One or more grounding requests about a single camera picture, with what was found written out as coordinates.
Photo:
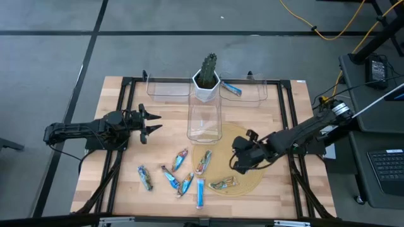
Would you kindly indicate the blue orange-marked granola bar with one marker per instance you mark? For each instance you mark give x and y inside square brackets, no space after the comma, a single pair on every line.
[186,183]

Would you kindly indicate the green red-logo granola bar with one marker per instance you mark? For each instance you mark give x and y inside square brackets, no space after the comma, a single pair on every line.
[203,162]

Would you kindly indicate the black tripod stand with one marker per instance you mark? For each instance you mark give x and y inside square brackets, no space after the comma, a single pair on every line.
[378,38]

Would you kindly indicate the green brown-print granola bar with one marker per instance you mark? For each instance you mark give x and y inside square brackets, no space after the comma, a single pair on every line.
[223,183]

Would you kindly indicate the white slender rod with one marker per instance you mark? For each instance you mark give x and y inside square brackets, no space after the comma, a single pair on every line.
[378,100]

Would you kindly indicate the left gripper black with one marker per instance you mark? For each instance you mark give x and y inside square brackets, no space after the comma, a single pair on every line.
[142,123]

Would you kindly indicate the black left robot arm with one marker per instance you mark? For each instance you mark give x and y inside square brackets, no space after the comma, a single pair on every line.
[79,129]

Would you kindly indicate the green blue granola bar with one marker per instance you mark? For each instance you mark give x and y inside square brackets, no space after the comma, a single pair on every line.
[145,178]

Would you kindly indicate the round yellow woven placemat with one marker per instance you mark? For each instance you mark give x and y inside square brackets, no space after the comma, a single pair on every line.
[221,164]

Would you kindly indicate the dark grey desk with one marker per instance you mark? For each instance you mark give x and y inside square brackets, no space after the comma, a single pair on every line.
[363,176]

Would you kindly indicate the blue white granola bar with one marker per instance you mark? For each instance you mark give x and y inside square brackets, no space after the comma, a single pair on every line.
[231,89]

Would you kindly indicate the black power adapter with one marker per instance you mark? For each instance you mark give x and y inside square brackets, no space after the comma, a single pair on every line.
[377,71]

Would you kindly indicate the grey chair base leg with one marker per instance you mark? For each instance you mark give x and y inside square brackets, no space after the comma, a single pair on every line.
[9,144]

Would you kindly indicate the light blue red-ended granola bar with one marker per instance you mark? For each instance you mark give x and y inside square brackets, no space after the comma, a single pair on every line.
[200,194]

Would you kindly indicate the black keyboard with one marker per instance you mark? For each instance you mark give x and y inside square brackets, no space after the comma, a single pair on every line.
[388,170]

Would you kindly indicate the blue brown granola bar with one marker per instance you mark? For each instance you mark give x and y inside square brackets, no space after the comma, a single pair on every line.
[171,178]

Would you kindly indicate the green cactus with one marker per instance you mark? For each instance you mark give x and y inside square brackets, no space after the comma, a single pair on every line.
[208,71]

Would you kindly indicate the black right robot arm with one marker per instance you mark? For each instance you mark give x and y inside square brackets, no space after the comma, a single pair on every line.
[303,130]

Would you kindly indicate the silver aluminium rail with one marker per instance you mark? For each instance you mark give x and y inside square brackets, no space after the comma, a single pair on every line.
[116,219]
[292,223]

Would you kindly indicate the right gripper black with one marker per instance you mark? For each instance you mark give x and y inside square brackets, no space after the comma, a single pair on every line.
[249,154]

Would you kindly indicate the dark grey side table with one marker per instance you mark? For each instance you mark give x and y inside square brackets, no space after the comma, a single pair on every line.
[378,110]

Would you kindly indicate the long clear plastic bin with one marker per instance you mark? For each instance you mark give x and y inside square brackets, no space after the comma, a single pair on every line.
[203,126]

